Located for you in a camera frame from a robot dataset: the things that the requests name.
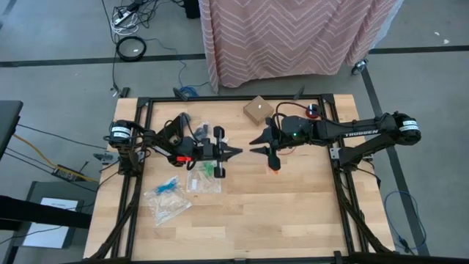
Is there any thin blue cable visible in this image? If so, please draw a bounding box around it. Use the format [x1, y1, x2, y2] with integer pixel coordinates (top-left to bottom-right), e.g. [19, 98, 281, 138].
[177, 54, 210, 98]

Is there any blue floor cable loop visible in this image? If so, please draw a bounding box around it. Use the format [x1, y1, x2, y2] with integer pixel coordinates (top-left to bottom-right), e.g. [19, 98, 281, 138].
[383, 189, 429, 254]

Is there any black left wrist camera cable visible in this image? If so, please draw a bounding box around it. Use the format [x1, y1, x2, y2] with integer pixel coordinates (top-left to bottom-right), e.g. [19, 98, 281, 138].
[181, 112, 201, 140]

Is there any white paper sheet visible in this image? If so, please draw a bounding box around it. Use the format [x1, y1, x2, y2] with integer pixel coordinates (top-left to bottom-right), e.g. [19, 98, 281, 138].
[23, 197, 80, 249]

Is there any black bar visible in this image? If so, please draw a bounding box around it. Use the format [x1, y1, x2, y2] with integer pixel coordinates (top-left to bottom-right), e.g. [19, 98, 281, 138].
[0, 194, 92, 231]

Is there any small cardboard box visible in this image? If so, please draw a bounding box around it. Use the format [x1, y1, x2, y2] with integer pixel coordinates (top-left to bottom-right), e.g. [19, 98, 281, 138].
[243, 95, 276, 125]

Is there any black and yellow device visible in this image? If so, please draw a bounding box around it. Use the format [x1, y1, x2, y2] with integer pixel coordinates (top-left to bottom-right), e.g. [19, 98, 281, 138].
[51, 164, 92, 183]

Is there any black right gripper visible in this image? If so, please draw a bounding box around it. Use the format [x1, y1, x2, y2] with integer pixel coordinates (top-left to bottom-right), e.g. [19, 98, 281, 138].
[248, 115, 318, 172]

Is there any white coiled cable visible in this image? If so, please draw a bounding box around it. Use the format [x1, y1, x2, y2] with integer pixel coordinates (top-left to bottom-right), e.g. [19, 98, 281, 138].
[111, 20, 141, 37]

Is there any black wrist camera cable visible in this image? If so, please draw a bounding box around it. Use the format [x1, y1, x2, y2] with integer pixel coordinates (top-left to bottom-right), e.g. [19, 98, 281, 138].
[181, 112, 201, 140]
[273, 101, 333, 122]

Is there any clear plastic bag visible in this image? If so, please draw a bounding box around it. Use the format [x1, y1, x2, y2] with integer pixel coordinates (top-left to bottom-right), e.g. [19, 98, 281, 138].
[185, 160, 223, 194]
[188, 120, 230, 147]
[143, 175, 193, 227]

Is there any black aluminium table frame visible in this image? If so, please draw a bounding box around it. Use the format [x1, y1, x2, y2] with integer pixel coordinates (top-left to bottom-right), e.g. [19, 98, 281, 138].
[84, 93, 396, 264]

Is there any black box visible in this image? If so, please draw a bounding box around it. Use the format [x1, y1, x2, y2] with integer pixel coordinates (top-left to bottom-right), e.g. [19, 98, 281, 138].
[184, 0, 202, 20]

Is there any white power strip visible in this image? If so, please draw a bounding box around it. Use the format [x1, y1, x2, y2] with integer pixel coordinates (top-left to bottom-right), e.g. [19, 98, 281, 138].
[112, 10, 132, 26]

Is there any black desk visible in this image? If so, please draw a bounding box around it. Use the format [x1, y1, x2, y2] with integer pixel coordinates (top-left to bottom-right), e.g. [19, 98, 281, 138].
[0, 100, 25, 159]

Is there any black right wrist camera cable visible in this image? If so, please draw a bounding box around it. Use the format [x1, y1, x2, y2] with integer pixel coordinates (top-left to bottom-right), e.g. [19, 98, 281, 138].
[273, 101, 333, 122]

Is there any silver caster wheel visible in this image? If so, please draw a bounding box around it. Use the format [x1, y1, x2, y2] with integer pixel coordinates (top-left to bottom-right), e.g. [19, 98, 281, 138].
[350, 58, 369, 76]

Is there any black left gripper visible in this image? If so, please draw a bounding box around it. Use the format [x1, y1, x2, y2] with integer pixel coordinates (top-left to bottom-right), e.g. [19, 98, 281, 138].
[197, 125, 243, 180]

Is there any grey cabinet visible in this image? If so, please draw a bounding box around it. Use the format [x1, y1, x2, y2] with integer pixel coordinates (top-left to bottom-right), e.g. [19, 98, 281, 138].
[21, 180, 86, 250]

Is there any pink chevron cloth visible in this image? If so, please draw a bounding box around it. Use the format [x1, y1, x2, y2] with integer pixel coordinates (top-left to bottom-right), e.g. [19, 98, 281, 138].
[199, 0, 405, 93]

